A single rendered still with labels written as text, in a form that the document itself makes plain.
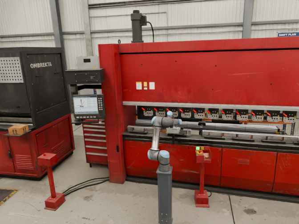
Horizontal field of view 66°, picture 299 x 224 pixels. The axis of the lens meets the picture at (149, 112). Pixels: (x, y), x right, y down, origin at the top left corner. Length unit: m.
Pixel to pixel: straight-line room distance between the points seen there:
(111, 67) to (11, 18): 6.99
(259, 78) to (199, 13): 4.52
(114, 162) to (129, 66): 1.60
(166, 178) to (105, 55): 1.94
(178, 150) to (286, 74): 1.82
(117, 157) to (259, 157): 2.15
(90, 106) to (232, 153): 2.18
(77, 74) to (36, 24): 6.16
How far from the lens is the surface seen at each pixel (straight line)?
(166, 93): 3.50
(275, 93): 3.52
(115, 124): 3.67
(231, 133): 3.61
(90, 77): 3.37
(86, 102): 3.43
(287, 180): 3.89
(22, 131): 4.06
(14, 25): 10.02
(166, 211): 3.13
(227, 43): 3.36
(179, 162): 3.72
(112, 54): 3.48
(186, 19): 7.59
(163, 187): 2.93
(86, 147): 4.55
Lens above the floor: 2.19
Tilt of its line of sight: 15 degrees down
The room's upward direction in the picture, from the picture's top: 2 degrees counter-clockwise
